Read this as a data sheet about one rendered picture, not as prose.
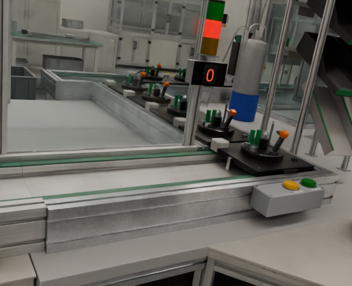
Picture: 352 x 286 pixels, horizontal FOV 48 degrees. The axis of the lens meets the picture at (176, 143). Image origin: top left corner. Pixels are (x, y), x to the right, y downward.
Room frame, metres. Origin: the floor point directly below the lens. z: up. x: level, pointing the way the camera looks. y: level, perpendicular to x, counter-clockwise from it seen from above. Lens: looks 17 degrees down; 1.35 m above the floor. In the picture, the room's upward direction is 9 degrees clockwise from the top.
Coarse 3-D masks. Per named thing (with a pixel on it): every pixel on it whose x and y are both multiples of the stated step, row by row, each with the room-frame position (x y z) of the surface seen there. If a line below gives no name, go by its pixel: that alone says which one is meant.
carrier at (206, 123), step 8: (208, 112) 1.46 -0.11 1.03; (216, 112) 1.43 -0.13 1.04; (224, 112) 1.49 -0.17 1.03; (200, 120) 1.43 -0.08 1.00; (208, 120) 1.46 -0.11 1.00; (216, 120) 1.42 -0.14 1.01; (224, 120) 1.49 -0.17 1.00; (200, 128) 1.40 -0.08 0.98; (208, 128) 1.38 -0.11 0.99; (216, 128) 1.40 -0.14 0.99; (224, 128) 1.38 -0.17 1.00; (232, 128) 1.43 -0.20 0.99; (200, 136) 1.33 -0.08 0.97; (208, 136) 1.34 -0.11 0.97; (216, 136) 1.36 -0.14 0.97; (224, 136) 1.37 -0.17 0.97; (232, 136) 1.39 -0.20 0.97; (240, 136) 1.41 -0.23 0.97; (248, 136) 1.43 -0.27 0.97; (208, 144) 1.27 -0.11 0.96
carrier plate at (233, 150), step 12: (240, 144) 1.30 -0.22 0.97; (228, 156) 1.17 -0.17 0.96; (240, 156) 1.17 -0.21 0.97; (288, 156) 1.25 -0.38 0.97; (252, 168) 1.08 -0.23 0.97; (264, 168) 1.09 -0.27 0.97; (276, 168) 1.11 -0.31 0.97; (288, 168) 1.13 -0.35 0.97; (300, 168) 1.15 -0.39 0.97; (312, 168) 1.19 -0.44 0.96
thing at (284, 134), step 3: (276, 132) 1.18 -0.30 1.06; (279, 132) 1.17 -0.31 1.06; (282, 132) 1.16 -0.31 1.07; (285, 132) 1.16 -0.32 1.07; (279, 135) 1.16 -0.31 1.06; (282, 135) 1.15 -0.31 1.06; (285, 135) 1.15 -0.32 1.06; (279, 138) 1.16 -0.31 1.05; (282, 138) 1.16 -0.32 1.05; (276, 141) 1.17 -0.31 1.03; (279, 141) 1.16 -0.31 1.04; (282, 141) 1.16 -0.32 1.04; (276, 144) 1.17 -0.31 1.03; (279, 144) 1.17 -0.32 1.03; (276, 147) 1.17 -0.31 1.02; (279, 147) 1.17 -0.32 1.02; (273, 150) 1.17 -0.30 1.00; (276, 150) 1.17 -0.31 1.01
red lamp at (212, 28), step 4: (208, 20) 1.20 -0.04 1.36; (212, 20) 1.20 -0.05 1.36; (204, 24) 1.22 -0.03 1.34; (208, 24) 1.20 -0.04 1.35; (212, 24) 1.19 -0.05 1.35; (216, 24) 1.20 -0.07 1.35; (220, 24) 1.21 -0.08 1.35; (204, 28) 1.21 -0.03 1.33; (208, 28) 1.20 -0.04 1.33; (212, 28) 1.19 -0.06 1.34; (216, 28) 1.20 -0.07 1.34; (220, 28) 1.21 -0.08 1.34; (204, 32) 1.21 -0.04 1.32; (208, 32) 1.20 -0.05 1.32; (212, 32) 1.19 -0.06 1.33; (216, 32) 1.20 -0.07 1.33; (204, 36) 1.21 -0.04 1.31; (208, 36) 1.20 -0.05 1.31; (212, 36) 1.19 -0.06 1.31; (216, 36) 1.20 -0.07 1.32
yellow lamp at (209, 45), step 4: (204, 40) 1.20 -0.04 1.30; (208, 40) 1.20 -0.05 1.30; (212, 40) 1.20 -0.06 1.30; (216, 40) 1.20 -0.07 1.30; (204, 44) 1.20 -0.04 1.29; (208, 44) 1.20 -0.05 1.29; (212, 44) 1.20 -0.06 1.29; (216, 44) 1.20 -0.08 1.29; (204, 48) 1.20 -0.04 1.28; (208, 48) 1.19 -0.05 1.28; (212, 48) 1.20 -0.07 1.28; (216, 48) 1.21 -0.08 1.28; (200, 52) 1.21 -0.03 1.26; (204, 52) 1.20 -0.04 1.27; (208, 52) 1.19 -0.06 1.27; (212, 52) 1.20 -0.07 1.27; (216, 52) 1.21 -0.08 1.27
